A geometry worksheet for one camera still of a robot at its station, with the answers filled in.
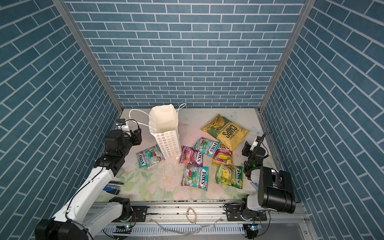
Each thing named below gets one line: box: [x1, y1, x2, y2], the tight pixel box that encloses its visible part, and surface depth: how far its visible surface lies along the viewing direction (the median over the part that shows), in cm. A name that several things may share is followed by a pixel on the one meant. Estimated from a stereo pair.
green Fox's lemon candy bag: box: [215, 164, 243, 189], surface depth 86 cm
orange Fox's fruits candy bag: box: [212, 144, 234, 165], surface depth 93 cm
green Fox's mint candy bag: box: [136, 144, 166, 169], surface depth 93 cm
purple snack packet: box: [178, 145, 204, 167], surface depth 93 cm
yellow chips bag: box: [201, 114, 250, 151], surface depth 101 cm
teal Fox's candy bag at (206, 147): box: [193, 137, 222, 158], surface depth 96 cm
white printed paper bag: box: [148, 103, 187, 159], surface depth 86 cm
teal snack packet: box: [181, 164, 209, 192], surface depth 85 cm
